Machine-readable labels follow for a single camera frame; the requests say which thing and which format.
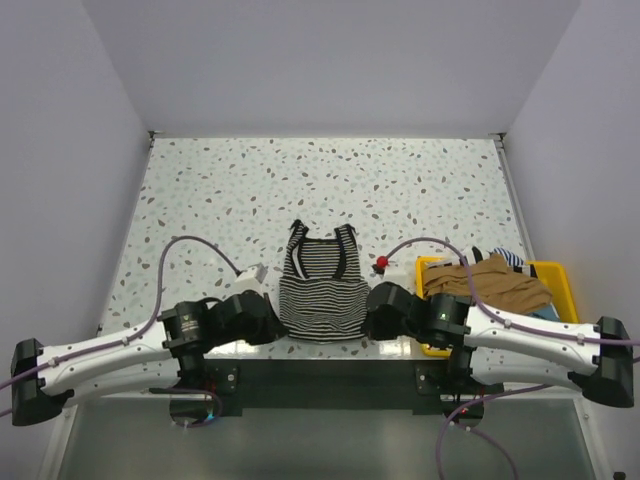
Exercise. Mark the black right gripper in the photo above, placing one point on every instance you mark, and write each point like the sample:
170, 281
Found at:
375, 332

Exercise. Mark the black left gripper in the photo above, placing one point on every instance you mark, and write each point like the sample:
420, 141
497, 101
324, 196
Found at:
273, 328

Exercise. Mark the black white striped tank top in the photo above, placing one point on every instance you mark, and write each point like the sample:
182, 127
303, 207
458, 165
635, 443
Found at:
322, 292

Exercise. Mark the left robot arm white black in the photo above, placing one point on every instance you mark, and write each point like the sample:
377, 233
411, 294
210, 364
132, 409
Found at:
167, 352

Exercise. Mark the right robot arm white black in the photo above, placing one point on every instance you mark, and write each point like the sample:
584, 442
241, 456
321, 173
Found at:
489, 346

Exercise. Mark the navy white striped tank top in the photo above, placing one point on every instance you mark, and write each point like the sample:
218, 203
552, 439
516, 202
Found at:
474, 255

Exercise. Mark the tan tank top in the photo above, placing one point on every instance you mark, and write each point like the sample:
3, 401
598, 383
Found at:
495, 282

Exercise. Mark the blue tank top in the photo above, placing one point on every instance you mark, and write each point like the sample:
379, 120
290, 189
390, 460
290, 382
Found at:
548, 313

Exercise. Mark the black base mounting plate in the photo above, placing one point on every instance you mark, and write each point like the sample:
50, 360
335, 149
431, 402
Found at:
416, 385

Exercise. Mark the yellow plastic bin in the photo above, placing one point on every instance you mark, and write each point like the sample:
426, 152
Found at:
551, 274

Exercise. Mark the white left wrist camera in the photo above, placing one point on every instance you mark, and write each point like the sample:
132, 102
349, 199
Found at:
250, 279

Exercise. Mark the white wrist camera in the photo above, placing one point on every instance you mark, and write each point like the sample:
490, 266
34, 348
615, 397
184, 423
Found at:
399, 273
250, 279

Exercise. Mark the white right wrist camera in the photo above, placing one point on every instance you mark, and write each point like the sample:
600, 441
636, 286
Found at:
399, 273

